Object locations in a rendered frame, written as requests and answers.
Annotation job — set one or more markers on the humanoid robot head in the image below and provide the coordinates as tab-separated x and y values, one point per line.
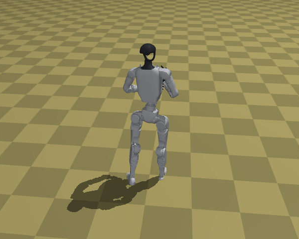
146	49

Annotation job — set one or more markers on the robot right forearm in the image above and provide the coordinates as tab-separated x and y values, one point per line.
166	87

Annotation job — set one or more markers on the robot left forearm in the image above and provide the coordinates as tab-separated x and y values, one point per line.
134	87

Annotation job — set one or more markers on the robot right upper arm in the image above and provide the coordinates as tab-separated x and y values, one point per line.
167	76

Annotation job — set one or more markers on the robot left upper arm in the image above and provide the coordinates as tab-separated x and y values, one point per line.
129	80

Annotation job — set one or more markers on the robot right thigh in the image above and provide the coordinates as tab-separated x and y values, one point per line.
162	124

